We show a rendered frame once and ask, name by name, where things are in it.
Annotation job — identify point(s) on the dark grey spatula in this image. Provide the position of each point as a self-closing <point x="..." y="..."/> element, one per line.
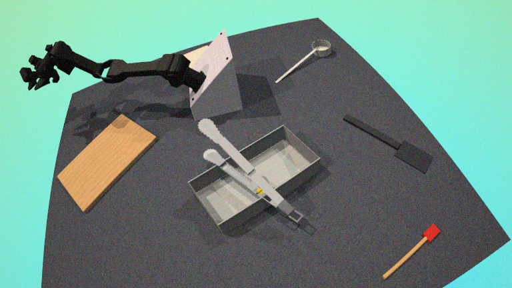
<point x="405" y="151"/>

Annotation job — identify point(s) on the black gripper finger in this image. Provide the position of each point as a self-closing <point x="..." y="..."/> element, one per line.
<point x="41" y="83"/>
<point x="31" y="85"/>

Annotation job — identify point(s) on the grey rectangular tin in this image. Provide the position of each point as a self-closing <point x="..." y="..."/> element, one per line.
<point x="282" y="159"/>

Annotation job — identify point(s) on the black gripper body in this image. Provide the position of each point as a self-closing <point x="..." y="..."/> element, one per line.
<point x="43" y="71"/>

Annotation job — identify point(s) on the grey saucepan with long handle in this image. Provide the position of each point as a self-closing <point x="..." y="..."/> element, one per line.
<point x="321" y="48"/>

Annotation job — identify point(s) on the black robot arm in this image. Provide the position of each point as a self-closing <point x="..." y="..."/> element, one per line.
<point x="173" y="67"/>

